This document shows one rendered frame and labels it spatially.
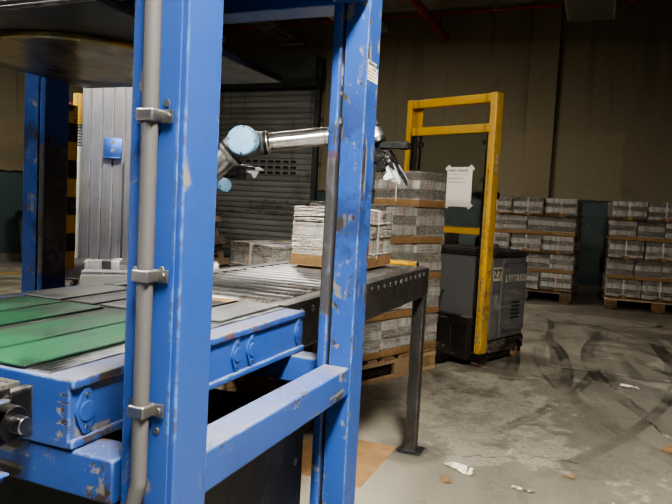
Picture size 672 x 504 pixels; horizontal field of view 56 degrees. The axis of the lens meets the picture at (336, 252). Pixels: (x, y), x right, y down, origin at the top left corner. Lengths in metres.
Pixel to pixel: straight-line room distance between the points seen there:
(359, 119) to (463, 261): 3.36
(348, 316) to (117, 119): 1.79
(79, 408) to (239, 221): 10.59
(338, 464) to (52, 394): 0.70
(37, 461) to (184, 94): 0.53
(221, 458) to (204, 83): 0.51
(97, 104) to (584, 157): 7.96
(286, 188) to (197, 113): 10.21
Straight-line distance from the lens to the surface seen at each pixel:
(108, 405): 0.96
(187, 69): 0.79
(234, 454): 0.97
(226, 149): 2.50
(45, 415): 0.94
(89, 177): 2.90
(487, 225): 4.34
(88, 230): 2.90
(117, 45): 1.18
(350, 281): 1.32
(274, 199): 11.12
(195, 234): 0.80
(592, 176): 9.86
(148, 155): 0.78
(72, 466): 0.93
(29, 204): 1.85
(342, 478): 1.43
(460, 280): 4.64
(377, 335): 3.81
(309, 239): 2.41
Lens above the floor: 1.03
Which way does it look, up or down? 4 degrees down
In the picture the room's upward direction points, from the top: 3 degrees clockwise
